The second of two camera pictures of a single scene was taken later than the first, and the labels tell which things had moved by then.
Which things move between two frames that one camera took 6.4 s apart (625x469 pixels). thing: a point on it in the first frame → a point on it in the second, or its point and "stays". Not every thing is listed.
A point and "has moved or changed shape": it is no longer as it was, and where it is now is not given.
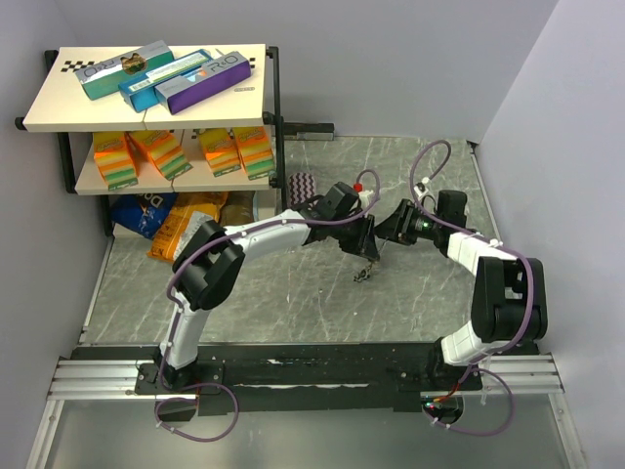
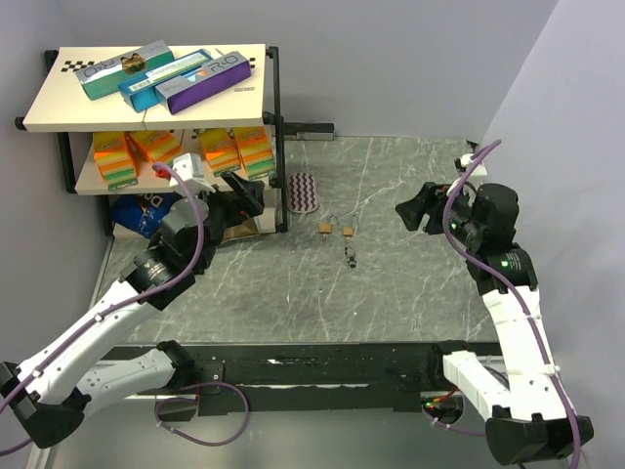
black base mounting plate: (275, 378) stays
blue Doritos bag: (141, 213) stays
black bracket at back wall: (309, 131) stays
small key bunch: (363, 275) has moved or changed shape
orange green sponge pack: (256, 150) stays
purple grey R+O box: (220, 75) stays
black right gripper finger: (389, 228) → (411, 211)
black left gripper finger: (371, 249) → (251, 193)
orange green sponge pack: (114, 157) stays
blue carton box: (140, 92) stays
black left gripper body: (352, 235) → (224, 212)
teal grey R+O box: (103, 80) stays
